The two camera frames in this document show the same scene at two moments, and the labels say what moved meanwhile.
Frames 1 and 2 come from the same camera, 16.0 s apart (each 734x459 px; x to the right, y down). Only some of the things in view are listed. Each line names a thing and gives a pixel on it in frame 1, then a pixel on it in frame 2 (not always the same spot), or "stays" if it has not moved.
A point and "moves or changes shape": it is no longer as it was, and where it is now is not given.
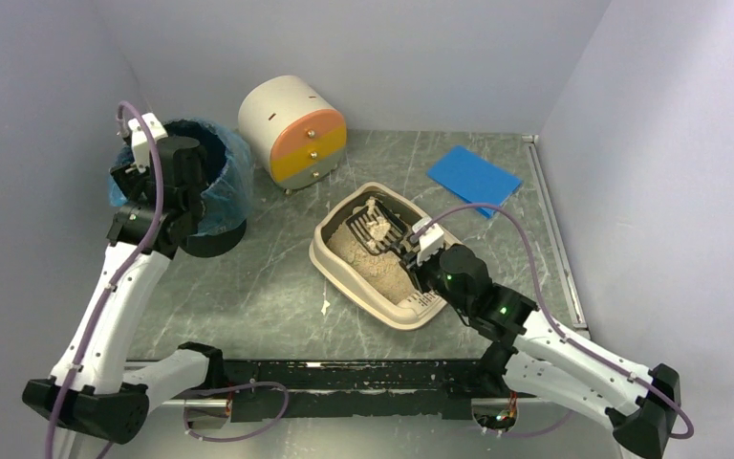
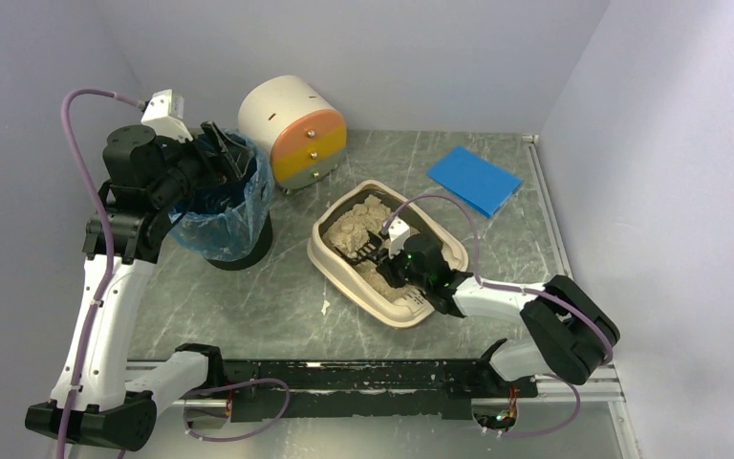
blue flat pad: (474, 180) stays
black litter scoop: (378, 228) → (369, 252)
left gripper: (127, 180) → (213, 153)
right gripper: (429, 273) → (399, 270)
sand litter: (388, 273) stays
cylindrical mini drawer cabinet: (298, 136) stays
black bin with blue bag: (228, 170) moves or changes shape
